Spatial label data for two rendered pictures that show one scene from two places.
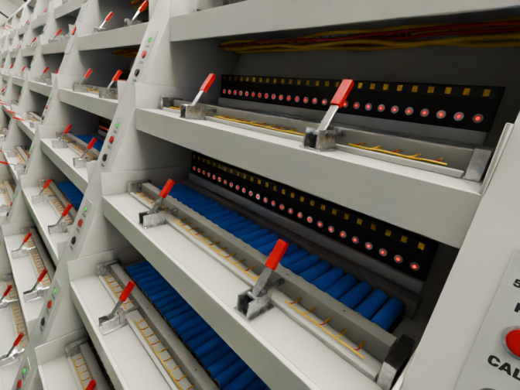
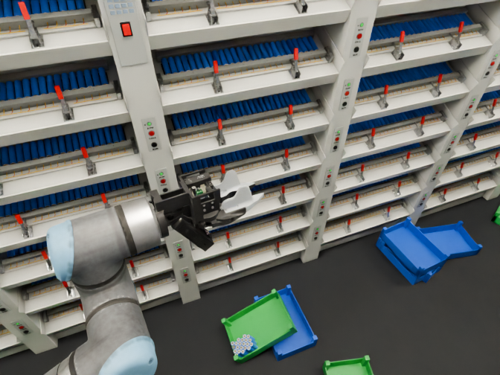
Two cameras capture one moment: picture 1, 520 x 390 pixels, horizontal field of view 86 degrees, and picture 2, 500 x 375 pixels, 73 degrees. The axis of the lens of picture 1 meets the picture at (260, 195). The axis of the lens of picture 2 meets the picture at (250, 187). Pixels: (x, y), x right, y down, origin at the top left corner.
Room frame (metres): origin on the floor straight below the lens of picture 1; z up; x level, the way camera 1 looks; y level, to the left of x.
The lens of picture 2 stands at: (-0.52, 0.44, 1.67)
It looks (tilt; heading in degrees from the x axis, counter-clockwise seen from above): 44 degrees down; 299
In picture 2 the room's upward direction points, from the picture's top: straight up
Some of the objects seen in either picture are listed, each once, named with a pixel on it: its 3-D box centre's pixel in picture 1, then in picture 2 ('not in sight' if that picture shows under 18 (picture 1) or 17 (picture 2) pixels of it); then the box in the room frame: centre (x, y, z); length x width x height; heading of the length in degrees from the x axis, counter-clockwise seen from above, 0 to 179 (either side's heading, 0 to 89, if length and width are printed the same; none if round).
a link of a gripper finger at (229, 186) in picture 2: not in sight; (232, 182); (-0.25, 0.02, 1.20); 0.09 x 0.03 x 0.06; 65
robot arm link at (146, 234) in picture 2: not in sight; (142, 222); (-0.17, 0.19, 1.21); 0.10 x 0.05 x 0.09; 148
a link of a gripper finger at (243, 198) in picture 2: not in sight; (244, 196); (-0.29, 0.04, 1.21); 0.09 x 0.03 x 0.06; 50
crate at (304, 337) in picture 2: not in sight; (283, 320); (-0.30, -0.30, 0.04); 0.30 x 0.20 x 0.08; 140
